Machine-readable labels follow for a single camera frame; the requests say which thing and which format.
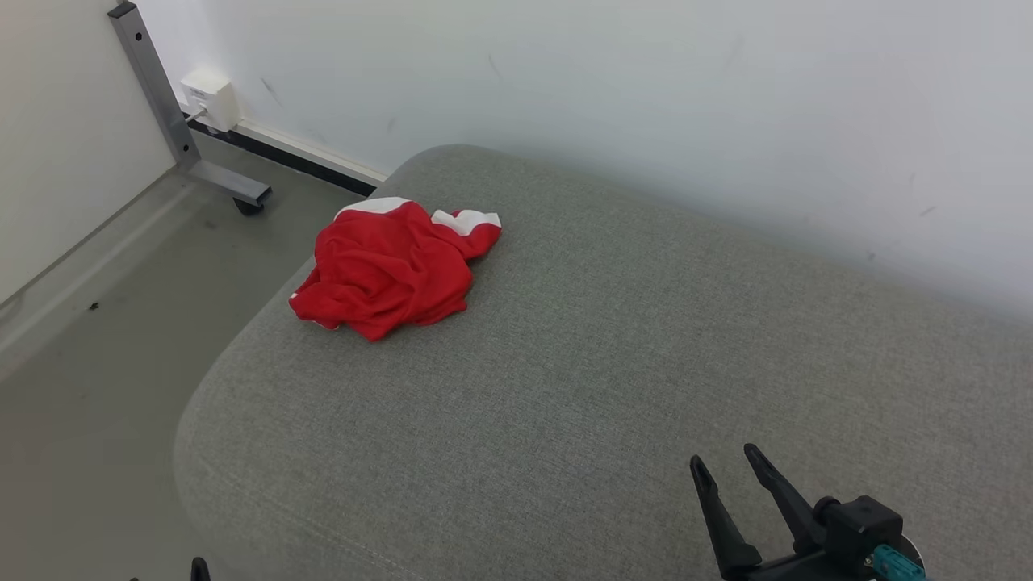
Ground red shorts with white waistband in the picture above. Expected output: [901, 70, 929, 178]
[289, 196, 503, 342]

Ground grey metal frame leg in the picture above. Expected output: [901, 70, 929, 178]
[107, 2, 272, 207]

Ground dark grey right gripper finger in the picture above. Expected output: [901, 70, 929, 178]
[743, 443, 828, 554]
[690, 455, 763, 578]

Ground white wall outlet box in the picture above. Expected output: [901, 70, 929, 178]
[179, 68, 241, 132]

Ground black wall baseboard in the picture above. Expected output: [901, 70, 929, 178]
[187, 119, 390, 197]

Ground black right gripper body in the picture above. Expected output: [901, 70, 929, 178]
[722, 495, 927, 581]

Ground teal cable connector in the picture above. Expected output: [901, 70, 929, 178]
[872, 545, 926, 581]

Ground grey fabric sofa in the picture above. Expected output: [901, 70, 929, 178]
[172, 144, 1033, 581]

